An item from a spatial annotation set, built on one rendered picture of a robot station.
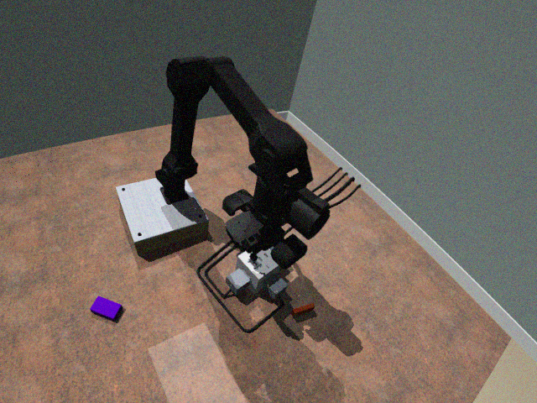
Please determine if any purple rectangular block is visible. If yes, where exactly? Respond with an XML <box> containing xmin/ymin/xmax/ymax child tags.
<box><xmin>90</xmin><ymin>296</ymin><xmax>123</xmax><ymax>321</ymax></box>

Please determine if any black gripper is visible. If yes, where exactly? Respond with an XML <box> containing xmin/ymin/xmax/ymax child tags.
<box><xmin>222</xmin><ymin>189</ymin><xmax>308</xmax><ymax>270</ymax></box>

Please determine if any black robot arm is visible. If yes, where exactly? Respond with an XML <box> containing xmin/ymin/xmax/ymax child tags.
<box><xmin>155</xmin><ymin>56</ymin><xmax>330</xmax><ymax>254</ymax></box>

